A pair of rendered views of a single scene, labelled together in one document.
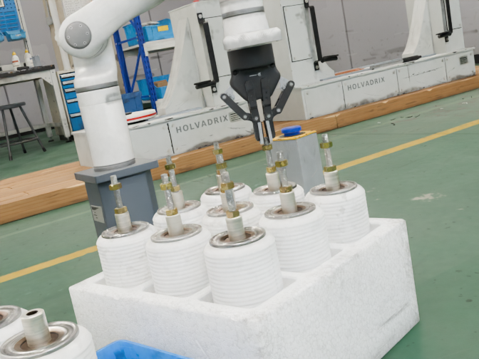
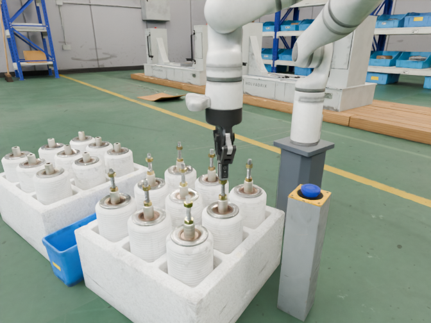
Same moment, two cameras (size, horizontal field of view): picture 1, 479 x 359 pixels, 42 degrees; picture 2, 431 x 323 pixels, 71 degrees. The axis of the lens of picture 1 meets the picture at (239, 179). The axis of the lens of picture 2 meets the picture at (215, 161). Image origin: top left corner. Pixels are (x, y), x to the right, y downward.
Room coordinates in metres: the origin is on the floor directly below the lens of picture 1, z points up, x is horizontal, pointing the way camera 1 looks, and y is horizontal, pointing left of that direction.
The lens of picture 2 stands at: (0.95, -0.66, 0.61)
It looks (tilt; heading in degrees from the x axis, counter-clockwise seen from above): 22 degrees down; 83
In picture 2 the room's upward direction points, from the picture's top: straight up
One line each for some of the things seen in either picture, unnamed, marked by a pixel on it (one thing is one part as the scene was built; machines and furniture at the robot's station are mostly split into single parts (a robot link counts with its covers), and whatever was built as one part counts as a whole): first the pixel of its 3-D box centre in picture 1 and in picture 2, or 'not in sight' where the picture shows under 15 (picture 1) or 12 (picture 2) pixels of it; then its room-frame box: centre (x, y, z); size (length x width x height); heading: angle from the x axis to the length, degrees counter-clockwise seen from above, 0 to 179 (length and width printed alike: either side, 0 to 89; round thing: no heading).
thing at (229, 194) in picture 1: (230, 200); (113, 182); (0.79, 0.02, 0.30); 0.01 x 0.01 x 0.08
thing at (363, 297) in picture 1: (249, 304); (186, 248); (0.96, 0.02, 0.09); 0.39 x 0.39 x 0.18; 47
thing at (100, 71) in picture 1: (90, 55); (312, 65); (1.37, 0.26, 0.54); 0.09 x 0.09 x 0.17; 87
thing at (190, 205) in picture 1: (179, 208); (211, 179); (1.04, 0.11, 0.25); 0.08 x 0.08 x 0.01
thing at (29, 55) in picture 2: not in sight; (34, 56); (-1.55, 5.41, 0.36); 0.31 x 0.25 x 0.20; 31
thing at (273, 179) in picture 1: (273, 181); (222, 205); (1.04, -0.06, 0.26); 0.02 x 0.02 x 0.03
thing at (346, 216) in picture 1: (342, 243); (190, 270); (0.96, -0.14, 0.16); 0.10 x 0.10 x 0.18
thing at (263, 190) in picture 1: (274, 189); (222, 209); (1.04, -0.06, 0.25); 0.08 x 0.08 x 0.01
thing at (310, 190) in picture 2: (291, 132); (310, 191); (1.22, -0.12, 0.32); 0.04 x 0.04 x 0.02
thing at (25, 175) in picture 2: not in sight; (38, 188); (0.48, 0.30, 0.16); 0.10 x 0.10 x 0.18
